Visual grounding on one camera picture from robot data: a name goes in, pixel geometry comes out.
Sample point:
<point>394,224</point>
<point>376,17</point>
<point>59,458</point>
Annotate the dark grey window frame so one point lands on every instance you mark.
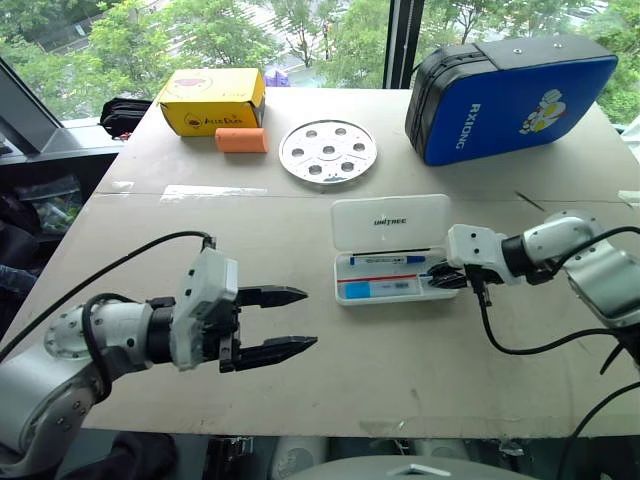
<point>45,125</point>

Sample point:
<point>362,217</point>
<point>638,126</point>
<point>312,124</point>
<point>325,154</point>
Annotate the grey robot torso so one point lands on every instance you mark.
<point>400,470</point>

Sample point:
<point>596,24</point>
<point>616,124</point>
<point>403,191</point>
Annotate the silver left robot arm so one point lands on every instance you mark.
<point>30,395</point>

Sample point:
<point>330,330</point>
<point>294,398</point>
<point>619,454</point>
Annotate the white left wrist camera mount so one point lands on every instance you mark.
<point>207,280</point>

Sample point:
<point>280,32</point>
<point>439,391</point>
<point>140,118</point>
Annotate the yellow cardboard box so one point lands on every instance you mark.
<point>210,100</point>

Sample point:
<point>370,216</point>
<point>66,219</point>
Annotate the orange foam block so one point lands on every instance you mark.
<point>242,141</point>

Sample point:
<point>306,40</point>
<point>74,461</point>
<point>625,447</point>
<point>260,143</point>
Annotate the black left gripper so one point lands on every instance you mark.
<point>230,345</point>

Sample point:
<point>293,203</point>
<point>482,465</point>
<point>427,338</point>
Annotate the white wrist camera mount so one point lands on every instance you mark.
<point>475,245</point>
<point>207,280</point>

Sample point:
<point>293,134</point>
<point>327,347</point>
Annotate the dark rounded shape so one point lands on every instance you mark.
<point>135,457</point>

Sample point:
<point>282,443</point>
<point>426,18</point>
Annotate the round silver holed plate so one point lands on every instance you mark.
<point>327,150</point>

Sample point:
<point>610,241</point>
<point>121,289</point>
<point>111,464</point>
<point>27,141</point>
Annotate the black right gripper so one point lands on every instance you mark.
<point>472,276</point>

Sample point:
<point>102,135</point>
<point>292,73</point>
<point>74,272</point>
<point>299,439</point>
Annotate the blue marker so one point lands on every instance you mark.
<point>385,259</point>

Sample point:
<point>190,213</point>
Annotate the grey rounded shape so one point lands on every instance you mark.
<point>297,460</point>

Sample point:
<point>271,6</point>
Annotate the clear plastic bag of items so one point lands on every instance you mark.
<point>50,205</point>

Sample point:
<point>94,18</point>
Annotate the white plastic pencil case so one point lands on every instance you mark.
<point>390,225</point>

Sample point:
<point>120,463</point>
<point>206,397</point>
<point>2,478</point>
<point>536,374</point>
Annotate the red marker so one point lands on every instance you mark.
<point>380,278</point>

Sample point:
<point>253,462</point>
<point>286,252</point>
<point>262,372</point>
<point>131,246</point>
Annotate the black bag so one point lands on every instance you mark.
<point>122,115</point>

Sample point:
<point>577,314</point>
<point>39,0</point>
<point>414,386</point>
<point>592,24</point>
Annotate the black window mullion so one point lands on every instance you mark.
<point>400,40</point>

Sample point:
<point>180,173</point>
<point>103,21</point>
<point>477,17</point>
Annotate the blue and black kick pad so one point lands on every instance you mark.
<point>500,100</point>

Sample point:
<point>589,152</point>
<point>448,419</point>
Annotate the clear tape strip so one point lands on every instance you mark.
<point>215,192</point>

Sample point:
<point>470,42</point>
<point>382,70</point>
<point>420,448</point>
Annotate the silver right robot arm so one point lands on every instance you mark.
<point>600,280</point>

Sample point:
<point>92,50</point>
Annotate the white marker light-blue cap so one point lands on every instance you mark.
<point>375,289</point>

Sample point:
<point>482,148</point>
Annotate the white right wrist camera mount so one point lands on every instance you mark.
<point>475,245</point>

